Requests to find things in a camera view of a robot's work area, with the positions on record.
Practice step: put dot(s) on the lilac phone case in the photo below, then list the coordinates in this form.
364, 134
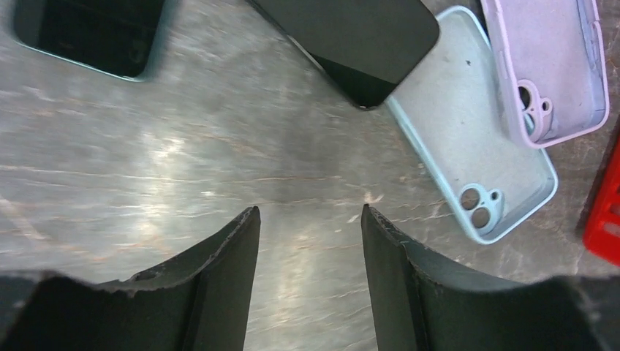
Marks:
550, 62

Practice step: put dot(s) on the black phone teal edge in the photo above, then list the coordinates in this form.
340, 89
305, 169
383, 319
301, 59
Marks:
117, 38

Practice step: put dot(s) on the red plastic basket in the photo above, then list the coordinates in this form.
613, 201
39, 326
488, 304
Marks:
600, 216

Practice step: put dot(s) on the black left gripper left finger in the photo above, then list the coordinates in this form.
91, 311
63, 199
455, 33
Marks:
196, 300

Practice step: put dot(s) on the light blue phone case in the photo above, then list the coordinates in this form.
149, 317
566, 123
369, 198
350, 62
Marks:
450, 109

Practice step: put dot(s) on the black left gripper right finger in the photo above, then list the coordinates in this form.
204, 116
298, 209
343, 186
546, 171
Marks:
422, 300

